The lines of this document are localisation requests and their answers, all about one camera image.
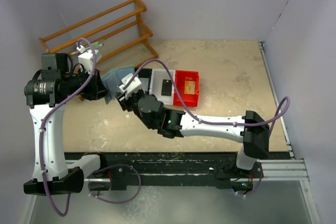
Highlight green card holder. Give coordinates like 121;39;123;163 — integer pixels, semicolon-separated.
101;65;135;104

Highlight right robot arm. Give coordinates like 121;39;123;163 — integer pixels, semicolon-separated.
115;90;270;170

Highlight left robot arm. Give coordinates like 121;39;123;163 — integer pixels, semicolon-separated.
24;50;107;195

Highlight black credit card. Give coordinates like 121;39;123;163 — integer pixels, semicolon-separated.
161;79;172;97

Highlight orange credit card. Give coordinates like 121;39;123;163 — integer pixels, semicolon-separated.
184;77;196;95

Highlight black plastic bin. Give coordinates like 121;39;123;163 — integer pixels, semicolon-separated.
138;68;153;94

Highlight white plastic bin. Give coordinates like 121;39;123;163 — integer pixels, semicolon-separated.
149;69;175;105

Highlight pens on rack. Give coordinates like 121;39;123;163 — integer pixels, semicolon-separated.
70;40;104;56

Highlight wooden rack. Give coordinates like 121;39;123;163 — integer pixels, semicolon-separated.
39;0;158;63

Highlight red plastic bin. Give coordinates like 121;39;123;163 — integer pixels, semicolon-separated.
175;70;200;107

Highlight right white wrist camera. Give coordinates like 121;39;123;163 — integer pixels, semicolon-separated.
118;73;142;99

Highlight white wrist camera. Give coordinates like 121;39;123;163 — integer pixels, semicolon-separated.
77;46;94;73
118;73;142;99

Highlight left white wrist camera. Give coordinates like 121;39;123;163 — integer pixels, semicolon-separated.
77;46;94;73

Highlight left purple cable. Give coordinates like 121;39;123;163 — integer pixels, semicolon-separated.
41;37;97;217

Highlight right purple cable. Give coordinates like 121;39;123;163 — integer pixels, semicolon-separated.
123;59;291;198

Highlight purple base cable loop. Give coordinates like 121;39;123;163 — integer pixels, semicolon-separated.
88;165;142;205

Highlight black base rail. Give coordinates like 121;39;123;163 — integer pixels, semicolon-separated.
65;151;263;190

